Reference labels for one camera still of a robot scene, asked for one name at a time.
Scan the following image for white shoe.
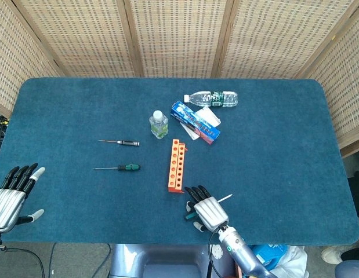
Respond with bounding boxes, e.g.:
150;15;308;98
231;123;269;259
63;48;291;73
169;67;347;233
321;246;347;265

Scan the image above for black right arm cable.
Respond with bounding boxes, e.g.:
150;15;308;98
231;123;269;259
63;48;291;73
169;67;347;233
207;224;226;278

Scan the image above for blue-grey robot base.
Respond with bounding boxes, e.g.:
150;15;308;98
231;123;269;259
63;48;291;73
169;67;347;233
109;243;237;278

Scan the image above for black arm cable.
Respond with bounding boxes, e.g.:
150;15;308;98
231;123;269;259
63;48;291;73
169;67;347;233
207;224;226;278
2;245;46;278

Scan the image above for black precision screwdriver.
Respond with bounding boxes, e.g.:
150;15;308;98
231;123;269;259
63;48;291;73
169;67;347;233
98;140;140;147

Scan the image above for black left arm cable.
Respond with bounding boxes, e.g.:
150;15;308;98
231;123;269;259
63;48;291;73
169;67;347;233
2;245;46;278

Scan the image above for orange tool holder rack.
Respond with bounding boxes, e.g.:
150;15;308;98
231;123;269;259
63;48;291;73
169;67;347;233
168;138;188;194

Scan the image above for woven rattan folding screen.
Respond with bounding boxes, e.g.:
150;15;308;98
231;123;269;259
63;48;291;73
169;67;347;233
0;0;359;159

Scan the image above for large teal black handled screwdriver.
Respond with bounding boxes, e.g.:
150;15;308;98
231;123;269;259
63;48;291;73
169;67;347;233
184;193;234;221

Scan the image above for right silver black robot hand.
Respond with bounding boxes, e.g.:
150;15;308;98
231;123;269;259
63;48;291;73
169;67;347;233
184;185;230;233

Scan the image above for blue felt table cover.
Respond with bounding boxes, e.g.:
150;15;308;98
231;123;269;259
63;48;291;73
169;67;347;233
0;77;359;246

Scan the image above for blue cookie box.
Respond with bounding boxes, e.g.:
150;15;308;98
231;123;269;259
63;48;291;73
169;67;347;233
171;100;222;146

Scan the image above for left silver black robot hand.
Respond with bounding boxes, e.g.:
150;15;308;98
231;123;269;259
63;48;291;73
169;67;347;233
0;163;46;232

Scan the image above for clear bottle light green label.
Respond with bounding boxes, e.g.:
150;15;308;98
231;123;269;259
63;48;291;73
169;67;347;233
148;109;169;140

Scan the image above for small green black handled screwdriver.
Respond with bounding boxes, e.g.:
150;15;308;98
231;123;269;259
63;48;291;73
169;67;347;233
93;163;141;172

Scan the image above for blue white plastic container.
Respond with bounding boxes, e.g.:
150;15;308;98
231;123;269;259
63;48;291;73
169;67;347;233
250;244;309;278

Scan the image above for clear water bottle dark green label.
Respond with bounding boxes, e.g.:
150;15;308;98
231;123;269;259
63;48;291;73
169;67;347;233
183;90;239;108

